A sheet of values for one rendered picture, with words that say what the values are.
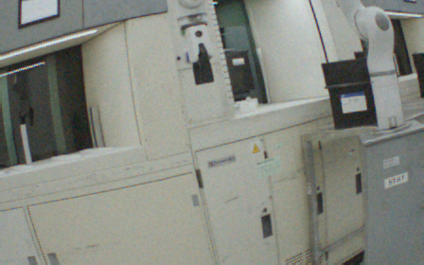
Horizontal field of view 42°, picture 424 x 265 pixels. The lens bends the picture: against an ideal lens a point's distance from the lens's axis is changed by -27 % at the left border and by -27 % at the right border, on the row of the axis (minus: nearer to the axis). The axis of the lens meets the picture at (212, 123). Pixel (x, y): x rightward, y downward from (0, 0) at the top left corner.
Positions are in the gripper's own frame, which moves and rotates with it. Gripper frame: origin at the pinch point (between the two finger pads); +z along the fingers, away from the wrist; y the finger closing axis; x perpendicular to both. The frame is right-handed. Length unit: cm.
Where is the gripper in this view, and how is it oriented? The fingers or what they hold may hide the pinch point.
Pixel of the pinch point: (203, 79)
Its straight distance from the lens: 189.3
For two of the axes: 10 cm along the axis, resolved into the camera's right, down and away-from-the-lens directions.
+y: -1.9, -0.2, 9.8
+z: 1.9, 9.8, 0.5
